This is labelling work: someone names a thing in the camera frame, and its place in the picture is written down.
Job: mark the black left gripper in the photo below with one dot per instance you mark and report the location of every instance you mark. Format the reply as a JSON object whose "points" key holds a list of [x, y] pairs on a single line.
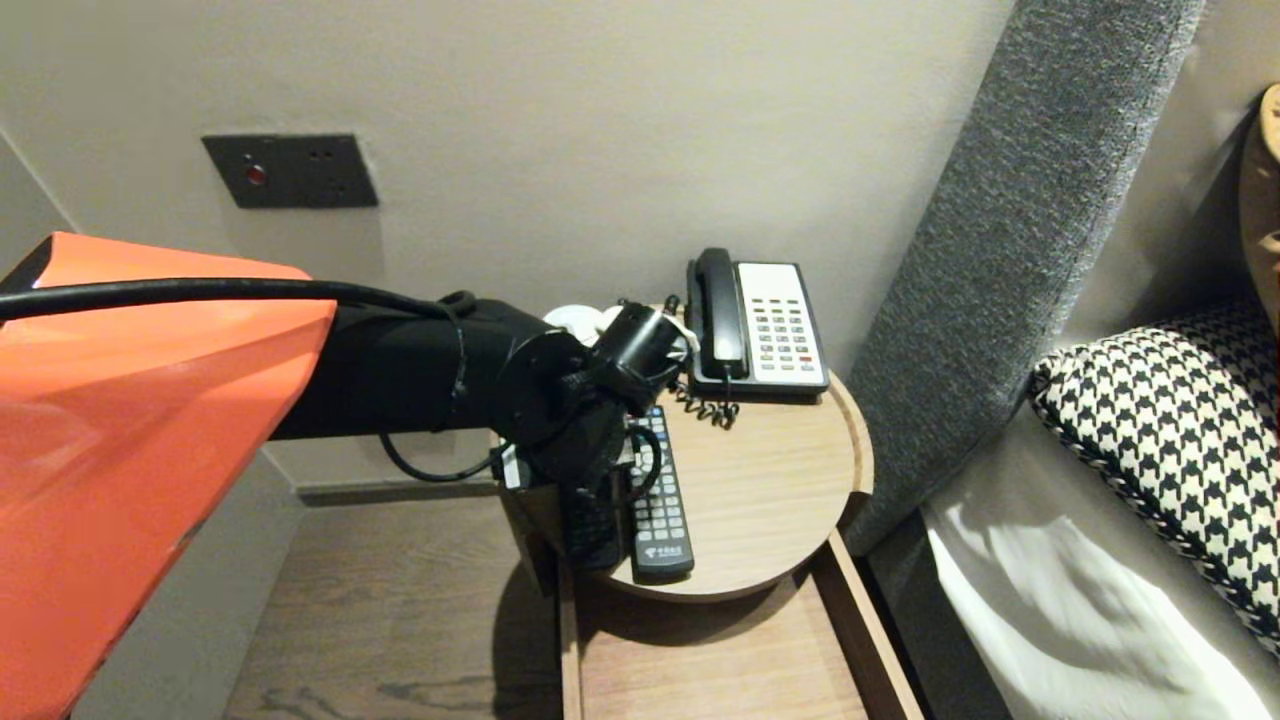
{"points": [[590, 450]]}

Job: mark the wooden curved-front drawer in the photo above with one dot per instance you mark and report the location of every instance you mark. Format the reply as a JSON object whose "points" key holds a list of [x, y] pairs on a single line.
{"points": [[700, 660]]}

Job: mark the black and orange left arm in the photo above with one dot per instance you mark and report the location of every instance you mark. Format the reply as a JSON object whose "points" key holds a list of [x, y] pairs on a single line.
{"points": [[150, 450]]}

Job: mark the round wooden side table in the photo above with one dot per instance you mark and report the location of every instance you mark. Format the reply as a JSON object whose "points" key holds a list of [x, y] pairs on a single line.
{"points": [[760, 480]]}

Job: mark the white round bowl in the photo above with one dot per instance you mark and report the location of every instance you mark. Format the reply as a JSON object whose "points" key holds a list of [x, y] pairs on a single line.
{"points": [[572, 318]]}

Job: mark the grey brown baseboard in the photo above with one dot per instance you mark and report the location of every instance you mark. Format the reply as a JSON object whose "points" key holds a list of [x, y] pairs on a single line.
{"points": [[400, 492]]}

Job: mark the black telephone handset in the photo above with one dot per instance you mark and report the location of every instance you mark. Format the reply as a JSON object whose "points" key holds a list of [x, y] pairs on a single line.
{"points": [[718, 310]]}

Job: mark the black and white desk telephone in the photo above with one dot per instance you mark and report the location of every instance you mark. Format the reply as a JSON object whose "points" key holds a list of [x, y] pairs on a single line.
{"points": [[785, 330]]}

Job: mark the dark grey bed base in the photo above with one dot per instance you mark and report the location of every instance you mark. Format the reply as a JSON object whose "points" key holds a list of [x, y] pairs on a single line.
{"points": [[920, 640]]}

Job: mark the white bedding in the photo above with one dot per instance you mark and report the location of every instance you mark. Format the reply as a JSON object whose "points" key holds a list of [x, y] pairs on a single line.
{"points": [[1060, 600]]}

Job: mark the grey fabric headboard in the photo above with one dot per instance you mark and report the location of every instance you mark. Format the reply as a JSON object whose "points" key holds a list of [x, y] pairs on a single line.
{"points": [[1000, 250]]}

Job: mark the black white houndstooth pillow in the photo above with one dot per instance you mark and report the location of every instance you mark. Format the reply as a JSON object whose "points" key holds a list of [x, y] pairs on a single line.
{"points": [[1170, 450]]}

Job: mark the beige upholstered headboard panel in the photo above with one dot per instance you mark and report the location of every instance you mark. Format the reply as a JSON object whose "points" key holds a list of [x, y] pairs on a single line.
{"points": [[1190, 150]]}

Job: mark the tan brown cushion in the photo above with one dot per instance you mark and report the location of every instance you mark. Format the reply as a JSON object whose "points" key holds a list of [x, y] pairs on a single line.
{"points": [[1262, 200]]}

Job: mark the black and white wrist camera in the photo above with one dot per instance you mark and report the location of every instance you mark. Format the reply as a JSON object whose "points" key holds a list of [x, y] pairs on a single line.
{"points": [[640, 355]]}

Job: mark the dark wall switch panel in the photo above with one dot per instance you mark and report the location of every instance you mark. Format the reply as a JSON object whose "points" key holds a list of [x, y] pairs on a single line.
{"points": [[290, 170]]}

